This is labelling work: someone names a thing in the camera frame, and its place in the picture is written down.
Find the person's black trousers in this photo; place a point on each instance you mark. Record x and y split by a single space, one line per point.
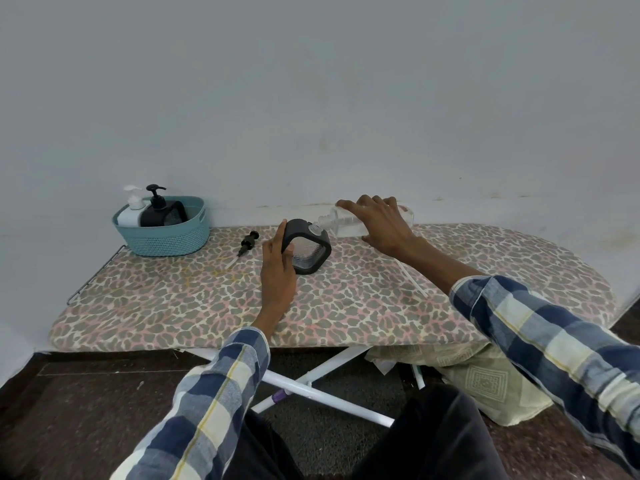
440 439

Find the black soap dispenser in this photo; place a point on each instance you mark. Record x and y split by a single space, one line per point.
165 214
322 259

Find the person's left hand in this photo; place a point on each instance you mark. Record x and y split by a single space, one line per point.
277 284

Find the teal plastic basket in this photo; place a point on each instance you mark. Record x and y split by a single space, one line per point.
170 242

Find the person's left forearm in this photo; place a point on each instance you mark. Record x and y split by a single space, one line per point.
215 409

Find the person's right hand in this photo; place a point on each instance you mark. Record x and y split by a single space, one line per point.
387 224

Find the white square dispenser bottle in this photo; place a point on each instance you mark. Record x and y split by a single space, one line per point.
129 217

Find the long-tube black pump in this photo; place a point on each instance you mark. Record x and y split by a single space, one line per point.
412 279

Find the person's right forearm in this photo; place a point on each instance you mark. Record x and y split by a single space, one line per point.
550 334

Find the leopard print ironing board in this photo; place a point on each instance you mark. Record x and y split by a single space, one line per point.
175 304

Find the tall clear plastic bottle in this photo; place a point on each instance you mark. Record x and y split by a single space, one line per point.
345 227

